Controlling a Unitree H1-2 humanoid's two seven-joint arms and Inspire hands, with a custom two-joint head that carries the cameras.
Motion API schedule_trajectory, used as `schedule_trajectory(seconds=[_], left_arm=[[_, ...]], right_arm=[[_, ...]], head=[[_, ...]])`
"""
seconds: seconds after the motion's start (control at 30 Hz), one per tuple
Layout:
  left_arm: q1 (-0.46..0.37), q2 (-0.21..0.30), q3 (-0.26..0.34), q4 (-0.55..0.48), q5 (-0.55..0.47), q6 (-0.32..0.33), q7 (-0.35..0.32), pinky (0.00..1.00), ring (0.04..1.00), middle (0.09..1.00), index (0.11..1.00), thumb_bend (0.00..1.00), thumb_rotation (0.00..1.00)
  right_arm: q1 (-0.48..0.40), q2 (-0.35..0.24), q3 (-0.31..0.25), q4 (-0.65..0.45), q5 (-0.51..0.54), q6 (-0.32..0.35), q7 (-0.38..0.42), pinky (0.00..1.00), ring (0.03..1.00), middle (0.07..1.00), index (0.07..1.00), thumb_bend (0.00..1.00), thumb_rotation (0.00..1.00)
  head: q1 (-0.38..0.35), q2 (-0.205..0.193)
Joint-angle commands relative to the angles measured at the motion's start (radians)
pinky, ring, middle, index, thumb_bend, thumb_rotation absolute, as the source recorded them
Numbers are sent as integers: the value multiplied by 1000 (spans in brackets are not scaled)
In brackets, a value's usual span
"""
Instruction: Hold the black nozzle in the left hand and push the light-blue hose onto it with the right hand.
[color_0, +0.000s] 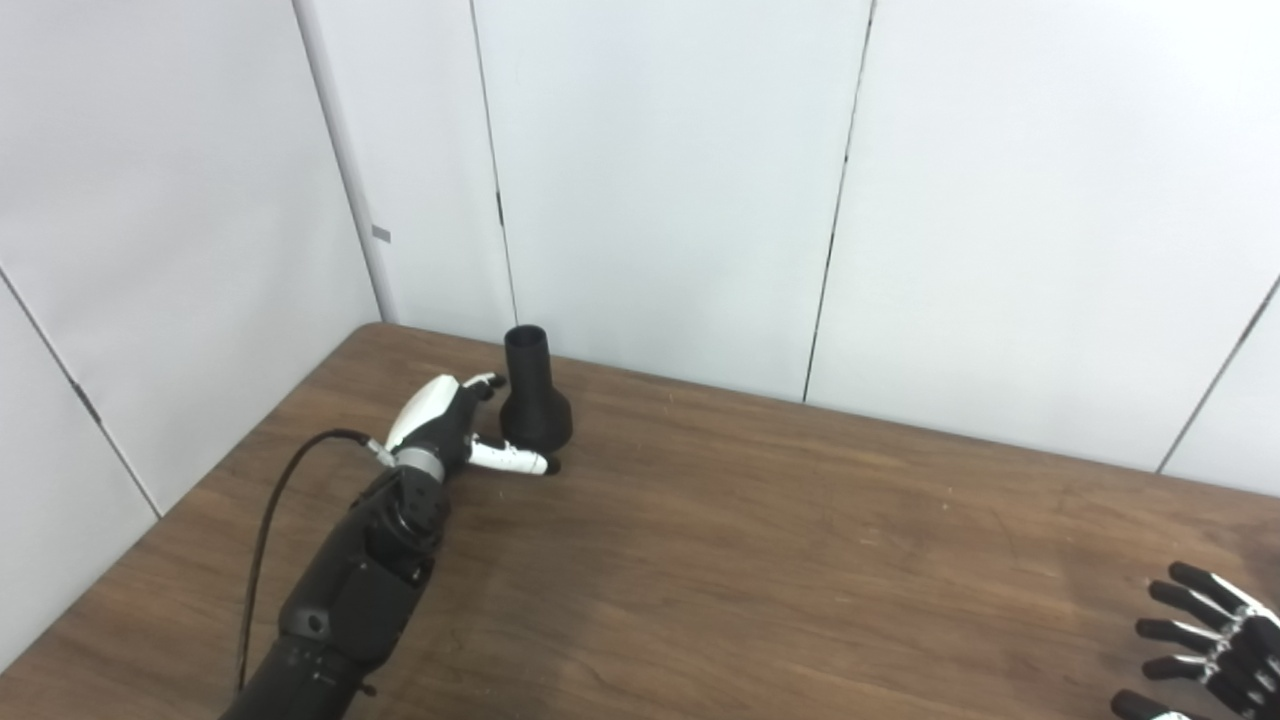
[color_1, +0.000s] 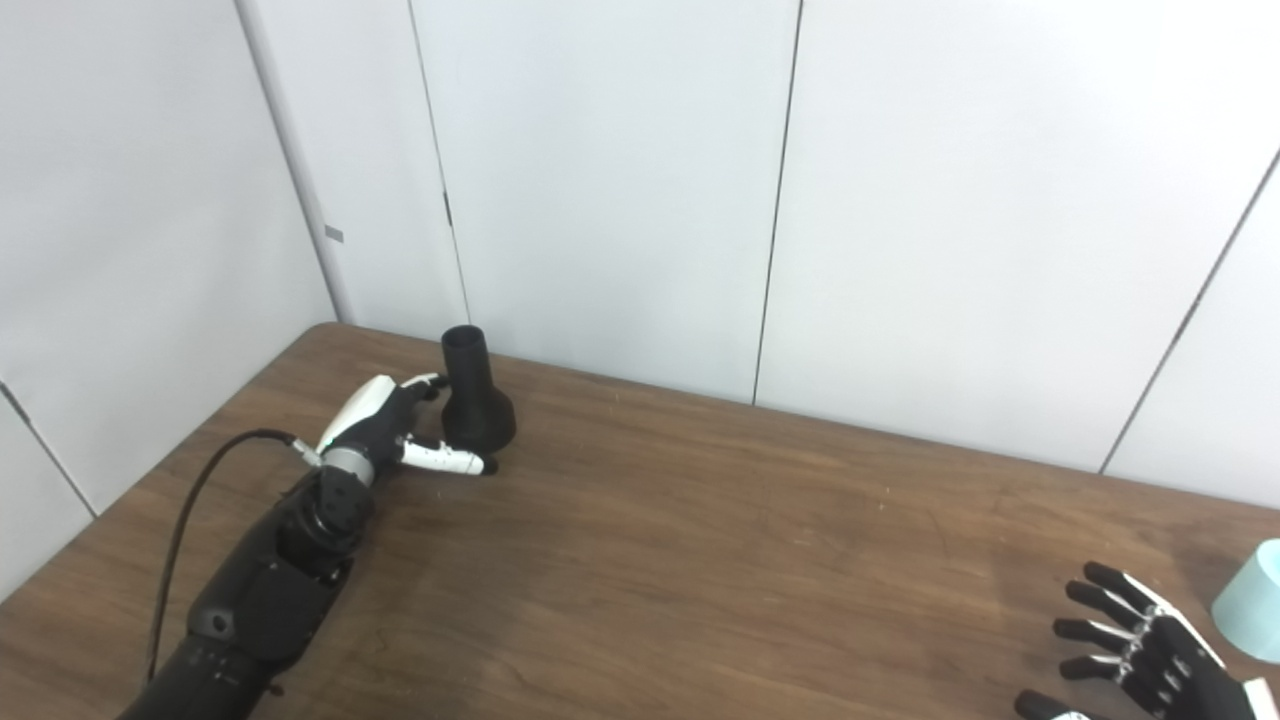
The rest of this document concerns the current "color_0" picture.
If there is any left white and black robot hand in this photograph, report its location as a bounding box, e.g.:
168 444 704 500
385 372 563 483

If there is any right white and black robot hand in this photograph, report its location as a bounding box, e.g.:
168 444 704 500
1110 561 1280 720

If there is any black nozzle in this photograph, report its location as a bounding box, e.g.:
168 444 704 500
499 325 574 453

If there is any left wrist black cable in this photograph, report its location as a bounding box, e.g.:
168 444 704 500
236 429 396 693

